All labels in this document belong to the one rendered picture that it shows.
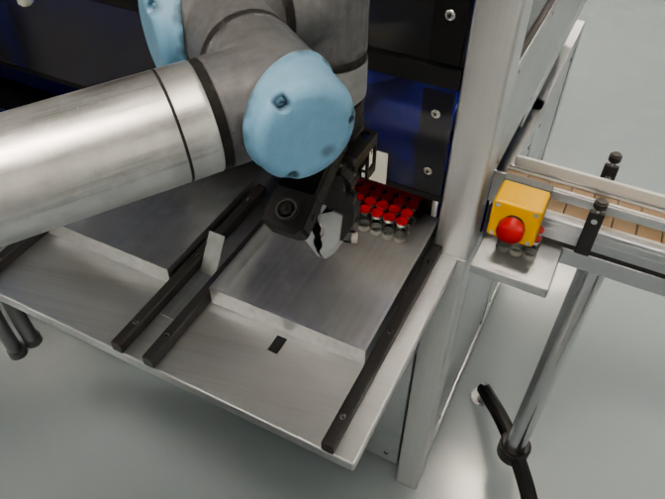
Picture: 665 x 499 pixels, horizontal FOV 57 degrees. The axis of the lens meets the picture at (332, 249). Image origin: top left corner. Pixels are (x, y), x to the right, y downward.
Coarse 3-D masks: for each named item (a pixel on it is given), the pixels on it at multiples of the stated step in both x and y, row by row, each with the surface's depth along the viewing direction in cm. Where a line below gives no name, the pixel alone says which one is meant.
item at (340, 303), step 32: (416, 224) 108; (256, 256) 102; (288, 256) 102; (320, 256) 102; (352, 256) 102; (384, 256) 102; (416, 256) 98; (224, 288) 97; (256, 288) 98; (288, 288) 98; (320, 288) 98; (352, 288) 98; (384, 288) 98; (256, 320) 93; (288, 320) 89; (320, 320) 93; (352, 320) 93; (384, 320) 90; (352, 352) 87
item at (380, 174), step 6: (372, 150) 96; (378, 150) 95; (378, 156) 96; (384, 156) 95; (378, 162) 96; (384, 162) 96; (378, 168) 97; (384, 168) 97; (372, 174) 99; (378, 174) 98; (384, 174) 98; (378, 180) 99; (384, 180) 98
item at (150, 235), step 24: (240, 168) 119; (168, 192) 114; (192, 192) 114; (216, 192) 114; (240, 192) 109; (96, 216) 109; (120, 216) 109; (144, 216) 109; (168, 216) 109; (192, 216) 109; (216, 216) 105; (72, 240) 104; (96, 240) 101; (120, 240) 105; (144, 240) 105; (168, 240) 105; (192, 240) 105; (144, 264) 98; (168, 264) 101
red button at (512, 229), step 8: (504, 224) 89; (512, 224) 89; (520, 224) 89; (496, 232) 91; (504, 232) 89; (512, 232) 89; (520, 232) 89; (504, 240) 90; (512, 240) 90; (520, 240) 90
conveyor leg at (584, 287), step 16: (576, 272) 113; (576, 288) 114; (592, 288) 112; (576, 304) 116; (592, 304) 117; (560, 320) 121; (576, 320) 119; (560, 336) 123; (576, 336) 123; (544, 352) 130; (560, 352) 126; (544, 368) 132; (560, 368) 131; (544, 384) 135; (528, 400) 142; (544, 400) 139; (528, 416) 145; (512, 432) 154; (528, 432) 150; (512, 448) 156
